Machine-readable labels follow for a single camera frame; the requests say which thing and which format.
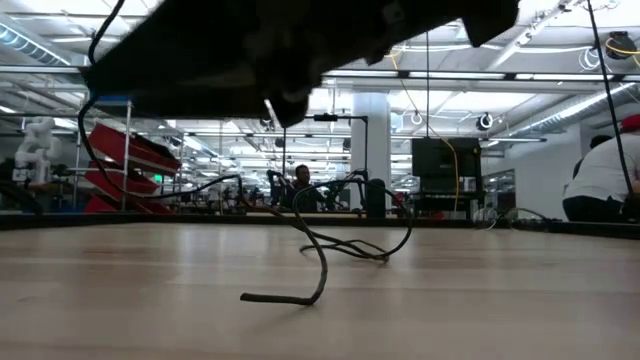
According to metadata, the thin black cord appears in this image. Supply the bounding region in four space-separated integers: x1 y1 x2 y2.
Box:
77 0 416 306

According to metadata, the red storage bin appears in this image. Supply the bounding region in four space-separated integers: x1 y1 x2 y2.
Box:
84 158 160 201
87 123 182 176
87 194 174 216

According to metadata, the white building column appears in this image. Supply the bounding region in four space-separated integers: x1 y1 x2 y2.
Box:
351 92 392 211

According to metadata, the ceiling light strip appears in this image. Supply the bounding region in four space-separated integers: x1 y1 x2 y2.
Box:
0 64 640 82

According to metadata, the black monitor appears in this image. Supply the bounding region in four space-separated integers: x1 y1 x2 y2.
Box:
410 137 483 194

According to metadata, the white robot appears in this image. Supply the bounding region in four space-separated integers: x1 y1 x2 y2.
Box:
13 117 62 186

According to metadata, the black gantry frame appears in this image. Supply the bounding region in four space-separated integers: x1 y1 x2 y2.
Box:
282 113 370 184

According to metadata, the metal wire rack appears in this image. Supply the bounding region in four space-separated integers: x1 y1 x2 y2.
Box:
72 99 184 216

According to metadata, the yellow hanging cable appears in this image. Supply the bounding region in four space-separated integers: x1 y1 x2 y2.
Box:
389 49 460 214

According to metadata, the black aluminium table frame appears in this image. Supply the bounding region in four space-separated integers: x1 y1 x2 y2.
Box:
0 212 640 242

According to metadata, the white cable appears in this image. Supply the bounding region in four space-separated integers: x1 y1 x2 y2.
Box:
472 207 509 232

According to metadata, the black ceiling cord reel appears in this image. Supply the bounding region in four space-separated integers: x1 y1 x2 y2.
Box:
604 30 639 61

